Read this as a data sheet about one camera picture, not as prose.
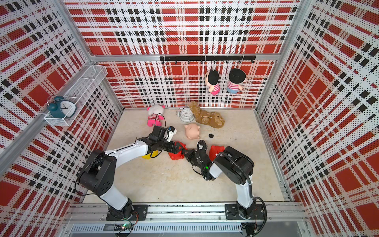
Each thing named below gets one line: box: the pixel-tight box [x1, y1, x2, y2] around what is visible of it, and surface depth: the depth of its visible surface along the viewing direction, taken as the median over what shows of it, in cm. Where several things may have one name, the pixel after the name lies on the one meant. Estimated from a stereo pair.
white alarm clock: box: [176, 106, 195, 123], surface depth 114 cm
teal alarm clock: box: [47, 95, 77, 119], surface depth 64 cm
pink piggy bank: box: [184, 122, 201, 140], surface depth 100 cm
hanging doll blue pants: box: [226, 68, 247, 94], surface depth 99 cm
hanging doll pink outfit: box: [204, 69, 222, 96], surface depth 97 cm
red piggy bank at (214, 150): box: [209, 145, 226, 162], surface depth 89 cm
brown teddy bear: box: [189, 100, 225, 129], surface depth 106 cm
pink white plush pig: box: [146, 104, 166, 127], surface depth 113 cm
